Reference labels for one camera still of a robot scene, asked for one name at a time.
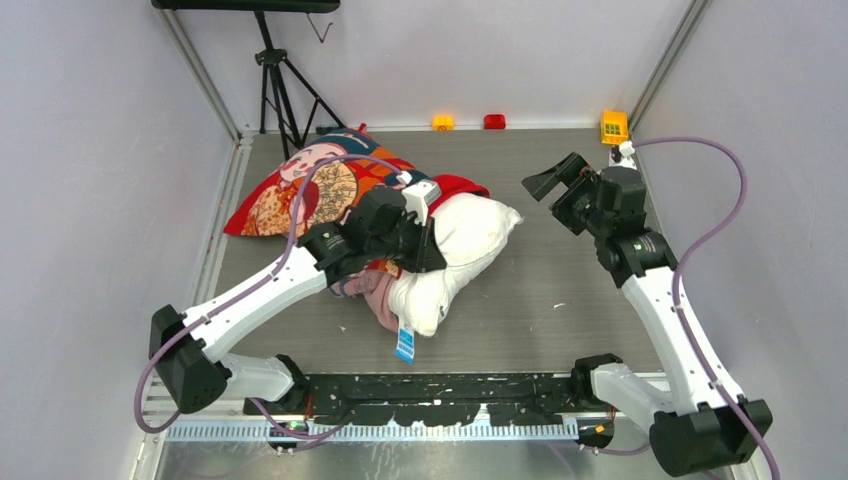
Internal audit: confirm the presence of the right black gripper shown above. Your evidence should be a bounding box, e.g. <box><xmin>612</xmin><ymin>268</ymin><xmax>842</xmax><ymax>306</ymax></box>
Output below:
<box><xmin>522</xmin><ymin>152</ymin><xmax>610</xmax><ymax>238</ymax></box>

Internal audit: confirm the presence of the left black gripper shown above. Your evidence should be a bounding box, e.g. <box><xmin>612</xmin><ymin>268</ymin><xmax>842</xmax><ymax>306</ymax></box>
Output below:
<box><xmin>367</xmin><ymin>210</ymin><xmax>444</xmax><ymax>272</ymax></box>

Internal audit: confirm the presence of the red cartoon print pillowcase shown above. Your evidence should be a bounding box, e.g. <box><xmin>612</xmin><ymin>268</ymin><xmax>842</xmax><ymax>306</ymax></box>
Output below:
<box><xmin>223</xmin><ymin>124</ymin><xmax>490</xmax><ymax>330</ymax></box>

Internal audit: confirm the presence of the white pillow insert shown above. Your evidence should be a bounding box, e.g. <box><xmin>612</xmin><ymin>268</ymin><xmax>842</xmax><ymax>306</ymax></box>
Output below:
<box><xmin>385</xmin><ymin>193</ymin><xmax>523</xmax><ymax>337</ymax></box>

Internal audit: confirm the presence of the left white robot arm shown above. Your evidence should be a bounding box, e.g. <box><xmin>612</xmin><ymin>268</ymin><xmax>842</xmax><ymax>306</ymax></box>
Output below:
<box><xmin>149</xmin><ymin>181</ymin><xmax>446</xmax><ymax>414</ymax></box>

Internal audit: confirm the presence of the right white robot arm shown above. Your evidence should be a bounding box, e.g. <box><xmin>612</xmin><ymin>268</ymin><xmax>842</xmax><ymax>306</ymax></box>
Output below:
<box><xmin>522</xmin><ymin>153</ymin><xmax>773</xmax><ymax>477</ymax></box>

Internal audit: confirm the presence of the blue white pillow label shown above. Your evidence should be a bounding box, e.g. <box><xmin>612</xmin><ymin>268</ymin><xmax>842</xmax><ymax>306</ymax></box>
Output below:
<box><xmin>395</xmin><ymin>319</ymin><xmax>415</xmax><ymax>364</ymax></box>

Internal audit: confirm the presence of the yellow toy block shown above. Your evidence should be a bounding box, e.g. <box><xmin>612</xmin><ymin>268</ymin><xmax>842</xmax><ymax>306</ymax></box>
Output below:
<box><xmin>600</xmin><ymin>110</ymin><xmax>630</xmax><ymax>146</ymax></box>

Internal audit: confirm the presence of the red toy brick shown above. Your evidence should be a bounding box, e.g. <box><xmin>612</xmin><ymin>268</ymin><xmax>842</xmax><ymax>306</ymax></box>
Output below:
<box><xmin>483</xmin><ymin>113</ymin><xmax>507</xmax><ymax>130</ymax></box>

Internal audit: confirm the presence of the orange toy brick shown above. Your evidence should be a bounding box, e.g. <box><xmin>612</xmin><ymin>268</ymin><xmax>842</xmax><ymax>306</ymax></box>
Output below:
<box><xmin>431</xmin><ymin>115</ymin><xmax>455</xmax><ymax>131</ymax></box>

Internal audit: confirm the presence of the black overhead bar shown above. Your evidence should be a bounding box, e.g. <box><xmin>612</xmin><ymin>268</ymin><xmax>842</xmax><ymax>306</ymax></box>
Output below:
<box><xmin>150</xmin><ymin>0</ymin><xmax>340</xmax><ymax>14</ymax></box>

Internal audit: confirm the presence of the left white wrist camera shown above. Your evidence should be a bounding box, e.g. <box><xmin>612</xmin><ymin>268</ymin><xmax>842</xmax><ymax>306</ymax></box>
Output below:
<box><xmin>396</xmin><ymin>170</ymin><xmax>442</xmax><ymax>226</ymax></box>

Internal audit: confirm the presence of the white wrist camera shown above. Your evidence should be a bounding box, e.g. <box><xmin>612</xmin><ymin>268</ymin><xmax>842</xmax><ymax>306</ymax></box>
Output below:
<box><xmin>396</xmin><ymin>170</ymin><xmax>442</xmax><ymax>226</ymax></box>
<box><xmin>609</xmin><ymin>141</ymin><xmax>638</xmax><ymax>170</ymax></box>

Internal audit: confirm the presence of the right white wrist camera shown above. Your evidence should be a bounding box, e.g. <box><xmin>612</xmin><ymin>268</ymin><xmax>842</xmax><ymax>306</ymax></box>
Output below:
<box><xmin>609</xmin><ymin>141</ymin><xmax>638</xmax><ymax>170</ymax></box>

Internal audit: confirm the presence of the black camera tripod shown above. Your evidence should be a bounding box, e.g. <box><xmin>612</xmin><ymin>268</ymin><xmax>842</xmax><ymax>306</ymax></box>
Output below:
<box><xmin>254</xmin><ymin>11</ymin><xmax>346</xmax><ymax>158</ymax></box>

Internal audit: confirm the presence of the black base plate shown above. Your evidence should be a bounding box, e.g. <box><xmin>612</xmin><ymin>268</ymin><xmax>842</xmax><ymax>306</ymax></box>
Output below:
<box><xmin>263</xmin><ymin>373</ymin><xmax>609</xmax><ymax>427</ymax></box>

